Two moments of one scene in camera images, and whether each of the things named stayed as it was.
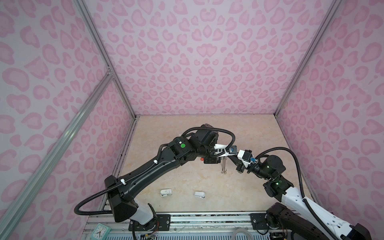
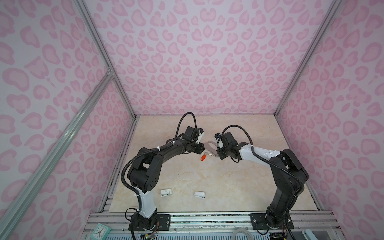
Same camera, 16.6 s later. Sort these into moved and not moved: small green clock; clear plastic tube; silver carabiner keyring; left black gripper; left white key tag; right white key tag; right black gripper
Moved: left black gripper; silver carabiner keyring; right black gripper
Not moved: clear plastic tube; right white key tag; left white key tag; small green clock
